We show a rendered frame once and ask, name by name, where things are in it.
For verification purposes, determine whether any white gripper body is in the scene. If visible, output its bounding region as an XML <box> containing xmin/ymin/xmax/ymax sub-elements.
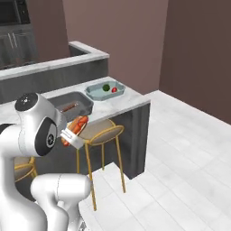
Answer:
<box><xmin>60</xmin><ymin>128</ymin><xmax>86</xmax><ymax>150</ymax></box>

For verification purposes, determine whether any orange hot dog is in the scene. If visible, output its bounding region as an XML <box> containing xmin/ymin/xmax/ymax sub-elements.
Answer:
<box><xmin>60</xmin><ymin>115</ymin><xmax>90</xmax><ymax>147</ymax></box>

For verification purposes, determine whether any brown kebab skewer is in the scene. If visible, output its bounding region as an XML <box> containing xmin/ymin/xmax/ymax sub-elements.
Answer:
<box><xmin>60</xmin><ymin>102</ymin><xmax>80</xmax><ymax>113</ymax></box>

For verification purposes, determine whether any dark grey tupperware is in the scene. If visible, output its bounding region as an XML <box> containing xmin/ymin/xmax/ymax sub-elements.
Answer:
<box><xmin>49</xmin><ymin>91</ymin><xmax>95</xmax><ymax>117</ymax></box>

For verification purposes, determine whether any pale blue tupperware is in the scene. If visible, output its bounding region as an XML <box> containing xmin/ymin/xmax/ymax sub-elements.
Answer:
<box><xmin>84</xmin><ymin>80</ymin><xmax>126</xmax><ymax>102</ymax></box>

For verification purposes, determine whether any grey counter with pale top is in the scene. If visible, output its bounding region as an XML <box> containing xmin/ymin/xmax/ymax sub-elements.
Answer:
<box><xmin>0</xmin><ymin>41</ymin><xmax>110</xmax><ymax>105</ymax></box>

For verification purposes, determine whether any grey dining counter island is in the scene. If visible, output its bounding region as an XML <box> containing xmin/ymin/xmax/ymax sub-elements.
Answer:
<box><xmin>0</xmin><ymin>76</ymin><xmax>152</xmax><ymax>203</ymax></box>

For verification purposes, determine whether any gold stool with tan seat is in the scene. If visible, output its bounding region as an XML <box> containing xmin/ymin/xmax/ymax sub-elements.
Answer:
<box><xmin>13</xmin><ymin>155</ymin><xmax>39</xmax><ymax>184</ymax></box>
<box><xmin>73</xmin><ymin>118</ymin><xmax>127</xmax><ymax>212</ymax></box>

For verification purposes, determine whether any black microwave oven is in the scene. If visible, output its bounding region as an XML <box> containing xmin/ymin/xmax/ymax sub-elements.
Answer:
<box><xmin>0</xmin><ymin>0</ymin><xmax>32</xmax><ymax>27</ymax></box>

